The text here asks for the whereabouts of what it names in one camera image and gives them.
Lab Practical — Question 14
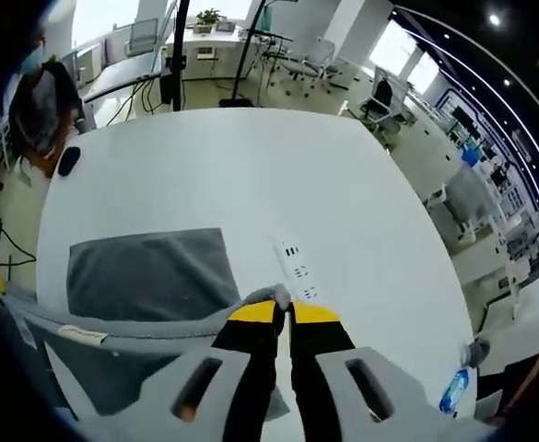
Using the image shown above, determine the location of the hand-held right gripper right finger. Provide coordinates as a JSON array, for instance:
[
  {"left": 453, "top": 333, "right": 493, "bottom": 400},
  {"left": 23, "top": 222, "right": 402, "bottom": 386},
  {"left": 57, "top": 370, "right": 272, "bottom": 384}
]
[{"left": 289, "top": 299, "right": 477, "bottom": 442}]

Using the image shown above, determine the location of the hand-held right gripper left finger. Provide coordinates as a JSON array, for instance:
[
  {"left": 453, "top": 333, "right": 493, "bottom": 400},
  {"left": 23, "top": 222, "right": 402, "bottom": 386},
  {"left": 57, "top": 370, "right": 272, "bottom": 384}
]
[{"left": 79, "top": 299, "right": 279, "bottom": 442}]

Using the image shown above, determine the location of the grey towel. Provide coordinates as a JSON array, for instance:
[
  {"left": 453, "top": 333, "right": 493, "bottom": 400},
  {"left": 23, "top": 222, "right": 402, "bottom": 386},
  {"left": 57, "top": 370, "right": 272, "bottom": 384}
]
[{"left": 1, "top": 227, "right": 294, "bottom": 421}]

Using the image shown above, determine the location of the blue water bottle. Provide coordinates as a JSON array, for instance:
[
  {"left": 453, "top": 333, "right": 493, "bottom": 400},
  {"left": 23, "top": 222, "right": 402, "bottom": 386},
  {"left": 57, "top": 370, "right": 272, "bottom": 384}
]
[{"left": 438, "top": 366, "right": 471, "bottom": 416}]

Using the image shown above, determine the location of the small grey object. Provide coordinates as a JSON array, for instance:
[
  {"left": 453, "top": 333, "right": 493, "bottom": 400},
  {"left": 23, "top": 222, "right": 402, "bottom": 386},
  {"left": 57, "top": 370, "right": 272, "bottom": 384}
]
[{"left": 463, "top": 337, "right": 492, "bottom": 367}]

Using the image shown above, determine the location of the black oval object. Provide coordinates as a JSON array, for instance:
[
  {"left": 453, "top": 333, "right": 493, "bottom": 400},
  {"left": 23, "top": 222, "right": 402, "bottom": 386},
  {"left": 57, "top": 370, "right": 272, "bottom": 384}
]
[{"left": 56, "top": 145, "right": 83, "bottom": 178}]

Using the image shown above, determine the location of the white power strip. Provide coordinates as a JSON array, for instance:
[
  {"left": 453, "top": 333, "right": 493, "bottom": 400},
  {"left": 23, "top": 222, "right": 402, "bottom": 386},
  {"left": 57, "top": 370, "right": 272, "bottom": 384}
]
[{"left": 267, "top": 233, "right": 322, "bottom": 301}]

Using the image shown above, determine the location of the black tripod pole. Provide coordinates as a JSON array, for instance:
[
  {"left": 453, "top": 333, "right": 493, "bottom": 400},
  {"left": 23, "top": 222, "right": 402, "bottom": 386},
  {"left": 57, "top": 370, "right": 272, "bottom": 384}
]
[{"left": 159, "top": 0, "right": 192, "bottom": 112}]

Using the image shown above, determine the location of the black-backed office chair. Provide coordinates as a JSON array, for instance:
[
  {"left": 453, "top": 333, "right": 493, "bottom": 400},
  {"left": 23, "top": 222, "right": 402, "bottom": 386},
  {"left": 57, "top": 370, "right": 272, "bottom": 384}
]
[{"left": 357, "top": 67, "right": 418, "bottom": 135}]

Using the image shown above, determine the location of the small potted desk plant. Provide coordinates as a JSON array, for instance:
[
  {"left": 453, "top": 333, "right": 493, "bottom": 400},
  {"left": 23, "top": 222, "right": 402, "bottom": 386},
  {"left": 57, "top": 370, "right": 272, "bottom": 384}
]
[{"left": 193, "top": 7, "right": 225, "bottom": 35}]

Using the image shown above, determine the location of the black light stand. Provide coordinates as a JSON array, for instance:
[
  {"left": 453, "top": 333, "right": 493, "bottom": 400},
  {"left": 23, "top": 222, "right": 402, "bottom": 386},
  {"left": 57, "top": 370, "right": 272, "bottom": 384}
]
[{"left": 217, "top": 0, "right": 271, "bottom": 109}]

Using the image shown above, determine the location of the white mesh office chair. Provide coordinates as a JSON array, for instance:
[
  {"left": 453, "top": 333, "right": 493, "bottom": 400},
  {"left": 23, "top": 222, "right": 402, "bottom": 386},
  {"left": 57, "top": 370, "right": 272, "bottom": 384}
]
[{"left": 289, "top": 36, "right": 345, "bottom": 96}]

